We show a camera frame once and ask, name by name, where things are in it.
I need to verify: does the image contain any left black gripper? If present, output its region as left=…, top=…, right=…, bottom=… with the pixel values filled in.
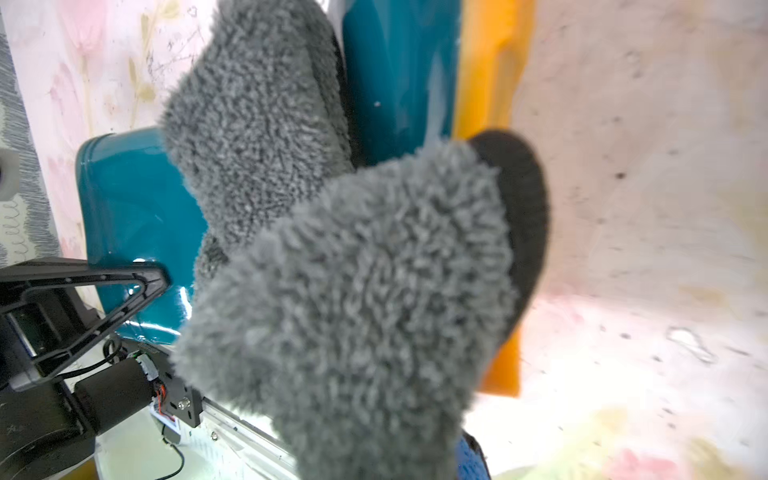
left=1, top=257, right=170, bottom=479

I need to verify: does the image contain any grey blue microfibre cloth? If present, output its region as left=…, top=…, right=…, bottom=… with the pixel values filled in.
left=158, top=0, right=550, bottom=480

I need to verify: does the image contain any green rubber boot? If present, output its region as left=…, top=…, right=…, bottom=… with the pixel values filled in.
left=74, top=0, right=538, bottom=398

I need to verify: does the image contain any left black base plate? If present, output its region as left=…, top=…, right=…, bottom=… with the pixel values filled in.
left=129, top=342, right=203, bottom=433

